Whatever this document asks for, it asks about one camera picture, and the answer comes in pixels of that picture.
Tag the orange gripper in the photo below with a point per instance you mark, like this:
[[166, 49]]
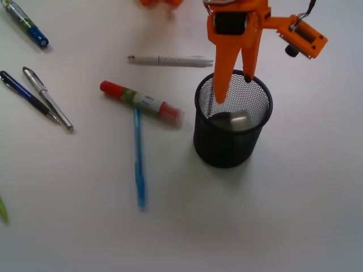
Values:
[[233, 26]]

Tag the clear tape roll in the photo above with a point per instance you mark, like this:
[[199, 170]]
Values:
[[240, 120]]

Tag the red capped glue stick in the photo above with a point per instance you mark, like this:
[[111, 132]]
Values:
[[161, 109]]

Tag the dark brown tape roll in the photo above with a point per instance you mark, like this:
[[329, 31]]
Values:
[[221, 120]]

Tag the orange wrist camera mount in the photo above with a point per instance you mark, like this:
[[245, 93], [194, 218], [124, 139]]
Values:
[[301, 37]]

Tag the orange robot base part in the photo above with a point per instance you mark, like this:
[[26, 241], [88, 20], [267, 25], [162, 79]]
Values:
[[152, 3]]

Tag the white dotted pen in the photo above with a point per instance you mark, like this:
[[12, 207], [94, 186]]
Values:
[[190, 61]]

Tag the blue plastic pen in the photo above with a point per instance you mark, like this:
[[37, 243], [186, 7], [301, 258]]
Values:
[[138, 166]]

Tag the black mesh pen holder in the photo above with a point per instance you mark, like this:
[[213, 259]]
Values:
[[226, 148]]

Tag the dark blue ballpoint pen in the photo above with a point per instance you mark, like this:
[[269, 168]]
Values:
[[12, 84]]

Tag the blue capped marker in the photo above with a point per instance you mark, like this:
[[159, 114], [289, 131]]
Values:
[[25, 23]]

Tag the silver metal pen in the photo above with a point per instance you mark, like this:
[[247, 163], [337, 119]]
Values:
[[43, 92]]

